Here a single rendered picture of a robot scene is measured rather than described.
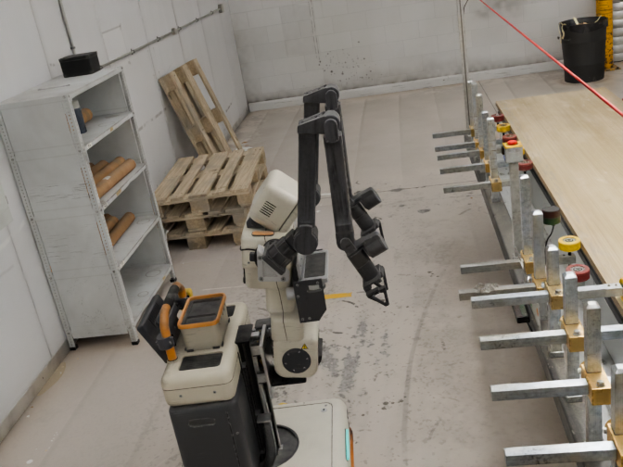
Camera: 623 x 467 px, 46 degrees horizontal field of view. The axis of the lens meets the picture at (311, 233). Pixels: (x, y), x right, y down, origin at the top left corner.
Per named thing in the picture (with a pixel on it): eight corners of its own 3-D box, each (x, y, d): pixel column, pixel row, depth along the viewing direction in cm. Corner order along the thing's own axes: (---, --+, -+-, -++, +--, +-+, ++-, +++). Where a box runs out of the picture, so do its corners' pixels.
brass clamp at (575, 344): (567, 353, 207) (566, 337, 205) (557, 329, 220) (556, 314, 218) (590, 351, 206) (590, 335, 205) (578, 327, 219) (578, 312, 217)
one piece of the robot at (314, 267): (288, 325, 255) (277, 270, 247) (292, 290, 281) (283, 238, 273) (334, 320, 254) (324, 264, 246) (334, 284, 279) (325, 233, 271)
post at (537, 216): (538, 333, 270) (532, 212, 252) (536, 328, 273) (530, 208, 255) (548, 332, 269) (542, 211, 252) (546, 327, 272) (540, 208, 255)
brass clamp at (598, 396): (590, 406, 184) (589, 389, 182) (577, 375, 197) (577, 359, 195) (615, 404, 183) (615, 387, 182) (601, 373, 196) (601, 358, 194)
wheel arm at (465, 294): (460, 303, 264) (458, 293, 262) (459, 298, 267) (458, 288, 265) (585, 291, 257) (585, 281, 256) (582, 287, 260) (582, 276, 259)
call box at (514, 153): (505, 165, 297) (504, 146, 294) (503, 160, 303) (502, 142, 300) (523, 163, 296) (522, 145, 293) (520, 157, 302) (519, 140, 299)
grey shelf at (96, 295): (69, 350, 454) (-10, 106, 397) (119, 285, 537) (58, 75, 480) (138, 345, 448) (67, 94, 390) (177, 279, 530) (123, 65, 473)
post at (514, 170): (514, 262, 314) (508, 162, 298) (513, 258, 319) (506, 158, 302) (525, 261, 313) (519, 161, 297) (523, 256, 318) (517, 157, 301)
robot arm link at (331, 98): (323, 85, 264) (322, 92, 254) (338, 83, 264) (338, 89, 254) (337, 197, 280) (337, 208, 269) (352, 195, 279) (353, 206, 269)
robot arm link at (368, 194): (337, 189, 278) (337, 196, 270) (362, 172, 275) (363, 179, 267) (356, 213, 281) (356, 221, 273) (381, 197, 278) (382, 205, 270)
